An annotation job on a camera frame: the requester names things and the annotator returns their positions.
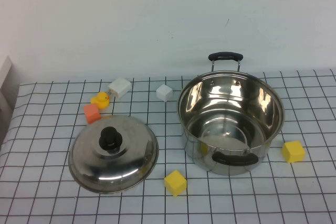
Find stainless steel lid black knob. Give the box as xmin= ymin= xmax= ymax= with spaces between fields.
xmin=68 ymin=115 xmax=160 ymax=195

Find white foam cube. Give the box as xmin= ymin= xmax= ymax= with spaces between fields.
xmin=155 ymin=83 xmax=174 ymax=102

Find white power adapter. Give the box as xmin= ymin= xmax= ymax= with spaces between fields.
xmin=108 ymin=77 xmax=132 ymax=99

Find yellow rubber duck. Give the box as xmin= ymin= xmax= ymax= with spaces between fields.
xmin=90 ymin=91 xmax=110 ymax=110

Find orange foam cube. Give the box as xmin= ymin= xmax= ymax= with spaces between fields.
xmin=83 ymin=103 xmax=101 ymax=124

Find yellow foam cube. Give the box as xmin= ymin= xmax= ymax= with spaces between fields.
xmin=164 ymin=169 xmax=188 ymax=198
xmin=281 ymin=140 xmax=307 ymax=164

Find white grey side panel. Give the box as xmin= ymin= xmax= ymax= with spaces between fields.
xmin=0 ymin=55 xmax=20 ymax=146

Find stainless steel pot black handles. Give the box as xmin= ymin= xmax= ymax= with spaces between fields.
xmin=177 ymin=52 xmax=286 ymax=176

